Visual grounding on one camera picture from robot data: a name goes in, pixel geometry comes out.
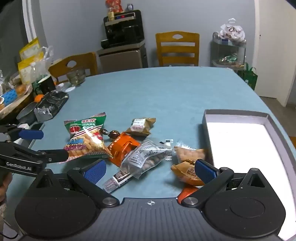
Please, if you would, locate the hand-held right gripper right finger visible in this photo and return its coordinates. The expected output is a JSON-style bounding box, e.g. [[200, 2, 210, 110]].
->
[[181, 159, 272, 207]]

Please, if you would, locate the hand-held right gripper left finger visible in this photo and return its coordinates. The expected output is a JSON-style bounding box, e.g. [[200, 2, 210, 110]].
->
[[29, 159, 120, 207]]

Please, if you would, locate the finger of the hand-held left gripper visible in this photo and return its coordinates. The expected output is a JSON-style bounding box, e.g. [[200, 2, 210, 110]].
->
[[0, 125, 44, 142], [9, 142, 70, 164]]

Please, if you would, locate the tan pastry packet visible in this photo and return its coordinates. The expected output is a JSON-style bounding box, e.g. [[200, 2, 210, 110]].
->
[[173, 146, 207, 165], [171, 160, 206, 186]]

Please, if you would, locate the orange snack packet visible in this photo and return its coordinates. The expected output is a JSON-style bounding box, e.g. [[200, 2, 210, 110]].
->
[[107, 132, 141, 167], [177, 186, 199, 202]]

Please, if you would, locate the green prawn cracker packet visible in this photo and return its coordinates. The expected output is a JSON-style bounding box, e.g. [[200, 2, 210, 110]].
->
[[63, 112, 114, 164]]

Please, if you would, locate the gold chocolate candy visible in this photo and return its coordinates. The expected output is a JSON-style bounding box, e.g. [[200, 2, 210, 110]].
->
[[102, 128, 121, 141]]

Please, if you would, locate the grey cardboard box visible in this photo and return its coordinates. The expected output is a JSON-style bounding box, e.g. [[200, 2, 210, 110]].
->
[[202, 109, 296, 241]]

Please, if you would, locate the clear nut packet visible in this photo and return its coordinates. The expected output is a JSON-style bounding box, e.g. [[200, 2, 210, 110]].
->
[[120, 138, 174, 179]]

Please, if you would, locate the brown pastry packet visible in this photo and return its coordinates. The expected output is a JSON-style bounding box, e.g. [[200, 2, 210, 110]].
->
[[125, 117, 156, 137]]

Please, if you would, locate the person's left hand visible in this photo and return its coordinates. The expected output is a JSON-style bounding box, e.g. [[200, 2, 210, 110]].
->
[[0, 174, 13, 204]]

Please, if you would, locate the grey metal bowl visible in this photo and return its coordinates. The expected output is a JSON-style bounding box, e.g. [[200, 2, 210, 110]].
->
[[16, 102, 38, 124]]

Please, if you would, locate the round food tray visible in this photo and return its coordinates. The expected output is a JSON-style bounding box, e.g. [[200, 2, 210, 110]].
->
[[0, 83, 34, 118]]

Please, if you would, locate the silver foil bag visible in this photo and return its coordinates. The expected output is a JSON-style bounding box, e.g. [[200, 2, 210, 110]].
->
[[34, 91, 69, 122]]

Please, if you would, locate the blue snack packet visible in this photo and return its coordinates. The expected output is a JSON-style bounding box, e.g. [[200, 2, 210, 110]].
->
[[0, 89, 18, 105]]

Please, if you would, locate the black mug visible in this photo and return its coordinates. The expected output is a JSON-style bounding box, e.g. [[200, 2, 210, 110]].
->
[[32, 75, 56, 95]]

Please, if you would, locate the clear plastic bottle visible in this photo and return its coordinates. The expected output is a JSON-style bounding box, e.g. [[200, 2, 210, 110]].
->
[[30, 62, 40, 82]]

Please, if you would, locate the yellow carton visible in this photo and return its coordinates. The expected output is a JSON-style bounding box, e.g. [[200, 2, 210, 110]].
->
[[19, 37, 41, 61], [17, 52, 44, 85]]

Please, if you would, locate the glass bowl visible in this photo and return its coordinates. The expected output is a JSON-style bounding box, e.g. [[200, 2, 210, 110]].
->
[[67, 68, 86, 87]]

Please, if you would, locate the clear plastic bag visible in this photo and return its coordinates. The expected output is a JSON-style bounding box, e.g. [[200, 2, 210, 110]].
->
[[38, 45, 55, 77]]

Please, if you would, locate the wooden chair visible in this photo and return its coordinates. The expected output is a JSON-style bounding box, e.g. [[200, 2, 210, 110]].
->
[[48, 52, 99, 85], [155, 31, 200, 68]]

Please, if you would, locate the green tote bag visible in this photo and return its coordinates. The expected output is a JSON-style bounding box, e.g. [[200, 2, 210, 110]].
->
[[237, 62, 258, 91]]

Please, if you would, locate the green wrapped candy pile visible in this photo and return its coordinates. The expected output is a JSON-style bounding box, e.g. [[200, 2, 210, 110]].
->
[[218, 54, 244, 66]]

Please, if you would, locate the beige dispenser cabinet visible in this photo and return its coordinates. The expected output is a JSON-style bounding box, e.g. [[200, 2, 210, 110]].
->
[[97, 40, 148, 75]]

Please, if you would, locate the grey shelf trolley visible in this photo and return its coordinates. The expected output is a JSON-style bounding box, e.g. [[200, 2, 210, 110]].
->
[[210, 32, 247, 70]]

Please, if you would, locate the white plastic bag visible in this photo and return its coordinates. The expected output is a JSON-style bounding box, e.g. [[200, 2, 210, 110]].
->
[[219, 19, 246, 44]]

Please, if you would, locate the black water dispenser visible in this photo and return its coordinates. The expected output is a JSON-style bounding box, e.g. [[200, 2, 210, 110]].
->
[[101, 10, 145, 49]]

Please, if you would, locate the red snack bag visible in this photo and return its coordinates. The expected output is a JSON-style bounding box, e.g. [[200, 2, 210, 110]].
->
[[106, 0, 124, 13]]

